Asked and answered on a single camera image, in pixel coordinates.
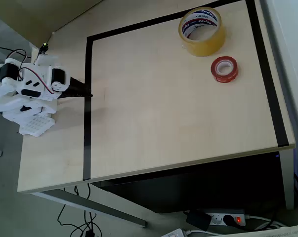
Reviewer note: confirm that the red tape roll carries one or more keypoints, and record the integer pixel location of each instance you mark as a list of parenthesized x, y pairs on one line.
[(216, 74)]

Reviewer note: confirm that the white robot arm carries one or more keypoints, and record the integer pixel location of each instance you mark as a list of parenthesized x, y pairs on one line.
[(5, 103)]

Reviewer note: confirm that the white perforated arm base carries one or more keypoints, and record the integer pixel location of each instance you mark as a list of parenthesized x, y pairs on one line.
[(37, 126)]

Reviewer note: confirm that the black tape strip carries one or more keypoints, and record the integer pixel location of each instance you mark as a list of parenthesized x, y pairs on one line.
[(129, 28), (87, 123), (269, 86)]

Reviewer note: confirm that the yellow tape roll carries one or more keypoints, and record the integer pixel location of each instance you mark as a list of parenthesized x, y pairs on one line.
[(208, 47)]

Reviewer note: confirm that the grey slanted table leg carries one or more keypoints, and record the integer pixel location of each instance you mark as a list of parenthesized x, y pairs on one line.
[(101, 205)]

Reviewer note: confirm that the white socket block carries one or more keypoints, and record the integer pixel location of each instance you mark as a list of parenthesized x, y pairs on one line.
[(173, 233)]

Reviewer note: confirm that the black power adapter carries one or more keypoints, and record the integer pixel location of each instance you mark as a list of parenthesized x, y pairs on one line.
[(198, 219)]

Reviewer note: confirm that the grey power strip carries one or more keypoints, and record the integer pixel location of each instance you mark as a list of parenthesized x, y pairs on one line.
[(218, 219)]

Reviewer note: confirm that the black round plug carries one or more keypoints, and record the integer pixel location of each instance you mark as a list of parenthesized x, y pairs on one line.
[(228, 219)]

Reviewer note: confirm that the grey upright table leg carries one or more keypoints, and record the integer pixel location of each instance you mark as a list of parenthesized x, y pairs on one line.
[(288, 177)]

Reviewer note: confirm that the white printed paper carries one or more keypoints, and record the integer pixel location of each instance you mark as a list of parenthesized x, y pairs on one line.
[(274, 233)]

